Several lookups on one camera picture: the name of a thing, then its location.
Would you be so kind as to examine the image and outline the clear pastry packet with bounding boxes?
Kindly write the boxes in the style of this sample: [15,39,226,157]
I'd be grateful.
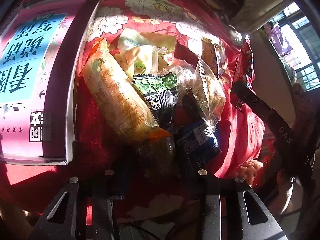
[192,57,226,127]

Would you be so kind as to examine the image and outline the blue biscuit packet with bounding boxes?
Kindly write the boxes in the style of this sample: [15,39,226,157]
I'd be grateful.
[174,120,221,171]

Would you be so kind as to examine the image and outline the green pea snack packet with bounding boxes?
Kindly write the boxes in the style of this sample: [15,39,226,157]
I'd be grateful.
[132,72,178,129]

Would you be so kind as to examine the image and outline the long orange cracker packet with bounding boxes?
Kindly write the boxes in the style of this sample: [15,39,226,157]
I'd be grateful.
[82,38,171,144]

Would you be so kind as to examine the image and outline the red cartoon snack packet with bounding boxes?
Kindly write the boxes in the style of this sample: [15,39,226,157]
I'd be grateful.
[230,40,255,109]

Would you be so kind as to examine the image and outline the red floral bedspread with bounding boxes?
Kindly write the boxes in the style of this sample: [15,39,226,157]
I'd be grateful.
[0,0,266,221]

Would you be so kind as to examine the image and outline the brown gold candy wrapper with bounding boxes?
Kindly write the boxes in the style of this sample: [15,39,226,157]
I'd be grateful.
[201,37,226,77]

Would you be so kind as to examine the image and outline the clear small snack bag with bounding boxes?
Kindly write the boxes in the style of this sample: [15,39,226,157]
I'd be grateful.
[159,59,195,101]

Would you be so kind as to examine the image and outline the purple hanging garment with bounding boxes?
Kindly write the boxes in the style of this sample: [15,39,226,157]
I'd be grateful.
[264,22,293,57]

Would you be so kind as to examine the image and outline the grey metal tray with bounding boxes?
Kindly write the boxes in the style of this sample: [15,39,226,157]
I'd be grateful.
[1,0,101,165]

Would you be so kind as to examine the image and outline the window with grille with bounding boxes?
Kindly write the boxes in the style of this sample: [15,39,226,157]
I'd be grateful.
[269,2,319,91]

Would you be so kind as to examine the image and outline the beige curtain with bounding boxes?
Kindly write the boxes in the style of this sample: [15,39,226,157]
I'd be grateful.
[231,0,293,34]

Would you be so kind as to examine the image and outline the yellow white candy packet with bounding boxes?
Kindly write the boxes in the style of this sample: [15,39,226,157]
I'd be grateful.
[114,28,177,80]

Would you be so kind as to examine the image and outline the pink blue book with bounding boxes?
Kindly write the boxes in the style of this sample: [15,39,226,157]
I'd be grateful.
[1,0,86,160]

